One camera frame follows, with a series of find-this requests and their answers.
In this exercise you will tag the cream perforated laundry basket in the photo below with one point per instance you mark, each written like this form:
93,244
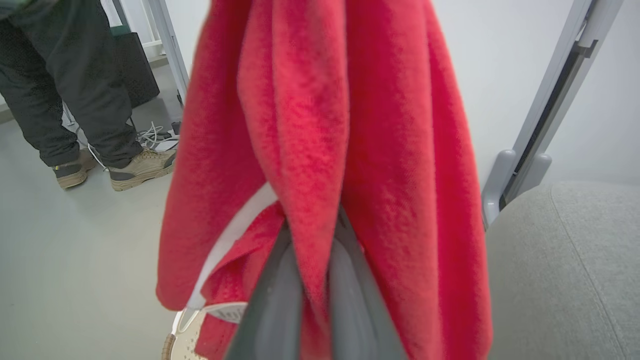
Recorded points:
182,342

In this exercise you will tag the tan shoe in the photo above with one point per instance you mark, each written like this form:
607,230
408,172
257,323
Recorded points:
142,167
72,172

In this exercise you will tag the person in dark clothing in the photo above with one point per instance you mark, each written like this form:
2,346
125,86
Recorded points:
75,75

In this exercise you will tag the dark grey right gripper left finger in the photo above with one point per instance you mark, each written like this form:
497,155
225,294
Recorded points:
277,310

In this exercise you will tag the black box with teal edge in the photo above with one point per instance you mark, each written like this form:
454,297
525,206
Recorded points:
137,70

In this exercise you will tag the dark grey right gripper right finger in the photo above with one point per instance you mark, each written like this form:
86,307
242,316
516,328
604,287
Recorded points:
352,310

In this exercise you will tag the grey fabric sofa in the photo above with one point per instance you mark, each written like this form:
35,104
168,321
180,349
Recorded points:
565,275

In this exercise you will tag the red fleece garment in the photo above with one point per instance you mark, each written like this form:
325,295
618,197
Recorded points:
310,125

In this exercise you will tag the grey partition post with feet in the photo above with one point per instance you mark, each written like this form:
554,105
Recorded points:
550,100

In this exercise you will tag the white desk frame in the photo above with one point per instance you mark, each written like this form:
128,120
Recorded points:
172,55

